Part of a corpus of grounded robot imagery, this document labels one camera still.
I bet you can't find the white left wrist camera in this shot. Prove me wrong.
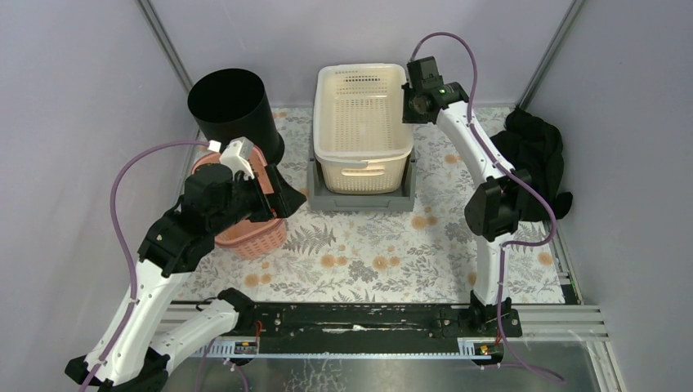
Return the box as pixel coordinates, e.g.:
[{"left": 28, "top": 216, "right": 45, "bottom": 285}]
[{"left": 219, "top": 137, "right": 255, "bottom": 179}]

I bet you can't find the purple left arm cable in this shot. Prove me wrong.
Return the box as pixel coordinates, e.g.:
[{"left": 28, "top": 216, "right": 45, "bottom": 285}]
[{"left": 79, "top": 139, "right": 222, "bottom": 392}]

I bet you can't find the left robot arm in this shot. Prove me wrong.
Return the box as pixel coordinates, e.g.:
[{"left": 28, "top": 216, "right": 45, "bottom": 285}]
[{"left": 65, "top": 163, "right": 306, "bottom": 391}]

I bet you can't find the white perforated plastic basket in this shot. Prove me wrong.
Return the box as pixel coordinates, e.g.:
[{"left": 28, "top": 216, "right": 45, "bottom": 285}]
[{"left": 312, "top": 63, "right": 414, "bottom": 167}]

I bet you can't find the aluminium frame rail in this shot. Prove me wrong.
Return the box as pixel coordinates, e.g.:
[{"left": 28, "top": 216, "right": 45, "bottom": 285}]
[{"left": 154, "top": 303, "right": 608, "bottom": 362}]

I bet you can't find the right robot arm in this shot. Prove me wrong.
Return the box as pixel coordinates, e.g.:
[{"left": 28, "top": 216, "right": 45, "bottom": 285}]
[{"left": 402, "top": 56, "right": 530, "bottom": 336}]

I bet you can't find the grey plastic storage bin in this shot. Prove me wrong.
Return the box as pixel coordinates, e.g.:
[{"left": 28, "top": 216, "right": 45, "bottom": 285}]
[{"left": 307, "top": 149, "right": 418, "bottom": 212}]

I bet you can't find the black cylindrical bin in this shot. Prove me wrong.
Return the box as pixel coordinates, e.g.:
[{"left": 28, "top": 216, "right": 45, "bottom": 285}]
[{"left": 187, "top": 68, "right": 285, "bottom": 164}]

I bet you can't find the floral patterned table mat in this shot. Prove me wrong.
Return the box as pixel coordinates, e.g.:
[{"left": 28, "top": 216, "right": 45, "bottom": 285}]
[{"left": 172, "top": 105, "right": 567, "bottom": 305}]

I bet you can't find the cream plastic laundry basket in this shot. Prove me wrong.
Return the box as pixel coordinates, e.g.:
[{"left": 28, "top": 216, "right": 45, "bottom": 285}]
[{"left": 314, "top": 136, "right": 413, "bottom": 194}]

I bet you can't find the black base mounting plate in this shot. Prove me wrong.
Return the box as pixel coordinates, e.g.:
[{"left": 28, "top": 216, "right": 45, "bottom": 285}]
[{"left": 226, "top": 302, "right": 522, "bottom": 356}]

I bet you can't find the black crumpled cloth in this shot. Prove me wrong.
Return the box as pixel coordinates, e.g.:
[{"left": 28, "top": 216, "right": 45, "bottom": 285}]
[{"left": 491, "top": 108, "right": 573, "bottom": 220}]

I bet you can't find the pink perforated plastic basket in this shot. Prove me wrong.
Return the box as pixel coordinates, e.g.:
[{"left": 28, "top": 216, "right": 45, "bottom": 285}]
[{"left": 191, "top": 148, "right": 287, "bottom": 259}]

